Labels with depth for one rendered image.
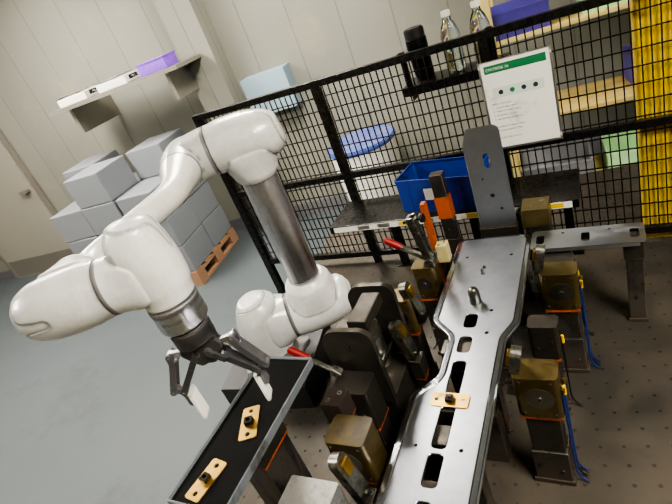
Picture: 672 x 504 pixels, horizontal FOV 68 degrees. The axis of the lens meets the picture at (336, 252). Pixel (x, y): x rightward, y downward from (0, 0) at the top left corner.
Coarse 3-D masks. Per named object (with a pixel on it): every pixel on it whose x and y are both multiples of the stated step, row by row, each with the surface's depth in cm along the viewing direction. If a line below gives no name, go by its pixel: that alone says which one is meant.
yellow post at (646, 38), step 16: (640, 0) 140; (656, 0) 138; (656, 16) 140; (656, 32) 142; (640, 48) 146; (656, 48) 144; (640, 64) 148; (656, 64) 147; (640, 80) 151; (640, 96) 153; (640, 112) 155; (656, 112) 154; (656, 128) 156; (640, 144) 161; (640, 160) 164; (656, 192) 167; (656, 208) 170
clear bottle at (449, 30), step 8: (448, 16) 166; (448, 24) 166; (448, 32) 166; (456, 32) 167; (456, 48) 169; (448, 56) 171; (456, 56) 170; (464, 56) 172; (448, 64) 173; (456, 64) 171; (464, 64) 172
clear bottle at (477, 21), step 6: (474, 0) 161; (474, 6) 160; (474, 12) 161; (480, 12) 161; (474, 18) 162; (480, 18) 161; (486, 18) 162; (474, 24) 162; (480, 24) 161; (486, 24) 162; (474, 30) 163; (474, 48) 167; (480, 60) 168
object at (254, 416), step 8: (248, 408) 103; (256, 408) 103; (248, 416) 100; (256, 416) 101; (248, 424) 99; (256, 424) 99; (240, 432) 98; (248, 432) 98; (256, 432) 97; (240, 440) 96
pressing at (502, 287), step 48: (480, 240) 157; (528, 240) 149; (480, 288) 137; (480, 336) 121; (432, 384) 113; (480, 384) 109; (432, 432) 102; (480, 432) 99; (384, 480) 96; (480, 480) 91
